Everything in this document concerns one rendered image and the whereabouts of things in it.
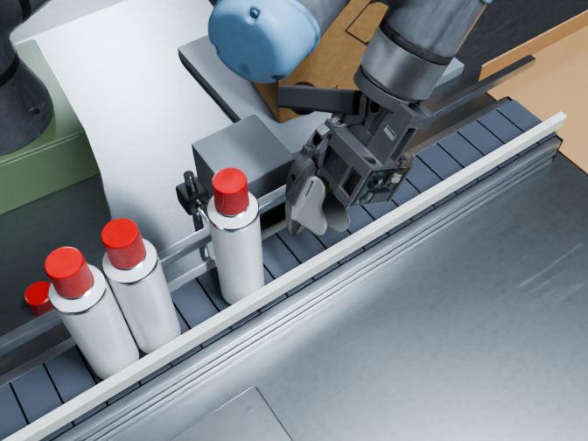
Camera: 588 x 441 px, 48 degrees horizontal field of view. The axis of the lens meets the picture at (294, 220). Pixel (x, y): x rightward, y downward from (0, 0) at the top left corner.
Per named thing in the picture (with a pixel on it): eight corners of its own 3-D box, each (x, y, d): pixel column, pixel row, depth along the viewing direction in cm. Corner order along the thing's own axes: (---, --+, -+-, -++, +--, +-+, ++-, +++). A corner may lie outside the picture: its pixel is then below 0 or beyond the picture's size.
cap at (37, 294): (63, 293, 83) (55, 280, 80) (57, 318, 81) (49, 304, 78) (36, 293, 83) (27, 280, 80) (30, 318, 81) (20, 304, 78)
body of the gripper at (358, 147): (340, 213, 64) (402, 113, 58) (291, 159, 68) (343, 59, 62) (388, 206, 70) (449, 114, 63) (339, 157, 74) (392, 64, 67)
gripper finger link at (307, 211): (297, 265, 71) (335, 201, 66) (267, 228, 73) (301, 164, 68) (317, 261, 73) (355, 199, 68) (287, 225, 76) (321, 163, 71)
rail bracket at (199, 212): (217, 291, 83) (202, 214, 69) (189, 252, 86) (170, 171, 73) (239, 279, 84) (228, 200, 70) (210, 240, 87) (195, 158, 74)
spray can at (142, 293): (148, 366, 72) (104, 267, 55) (127, 330, 74) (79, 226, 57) (190, 340, 73) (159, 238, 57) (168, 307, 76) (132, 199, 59)
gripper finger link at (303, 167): (283, 206, 69) (318, 140, 64) (275, 197, 70) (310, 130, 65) (313, 202, 72) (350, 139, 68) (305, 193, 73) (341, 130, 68)
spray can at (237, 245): (235, 317, 75) (219, 211, 58) (213, 284, 78) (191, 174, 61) (273, 295, 77) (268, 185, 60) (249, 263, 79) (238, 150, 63)
